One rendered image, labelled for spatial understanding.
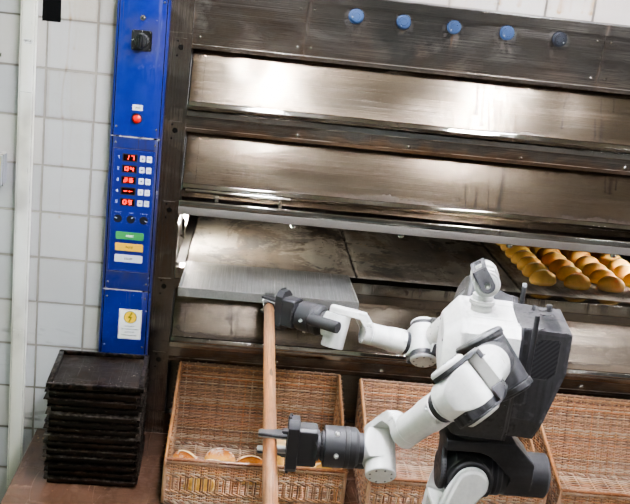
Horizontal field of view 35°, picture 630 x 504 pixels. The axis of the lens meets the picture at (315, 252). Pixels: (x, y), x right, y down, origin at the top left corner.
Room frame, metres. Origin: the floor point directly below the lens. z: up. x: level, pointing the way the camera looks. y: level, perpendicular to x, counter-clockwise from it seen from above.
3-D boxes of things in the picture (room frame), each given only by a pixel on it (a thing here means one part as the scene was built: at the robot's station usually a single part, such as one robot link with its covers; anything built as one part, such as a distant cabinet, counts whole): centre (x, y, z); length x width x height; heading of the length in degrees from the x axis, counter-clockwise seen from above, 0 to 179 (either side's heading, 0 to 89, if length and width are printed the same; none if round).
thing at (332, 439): (1.90, -0.05, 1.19); 0.12 x 0.10 x 0.13; 94
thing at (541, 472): (2.30, -0.51, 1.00); 0.28 x 0.13 x 0.18; 94
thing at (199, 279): (3.02, 0.14, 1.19); 0.55 x 0.36 x 0.03; 94
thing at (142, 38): (3.04, 0.60, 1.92); 0.06 x 0.04 x 0.11; 95
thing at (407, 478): (2.92, -0.49, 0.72); 0.56 x 0.49 x 0.28; 95
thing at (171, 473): (2.89, 0.12, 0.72); 0.56 x 0.49 x 0.28; 95
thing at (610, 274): (3.67, -0.99, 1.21); 0.61 x 0.48 x 0.06; 5
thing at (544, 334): (2.30, -0.48, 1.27); 0.34 x 0.30 x 0.36; 176
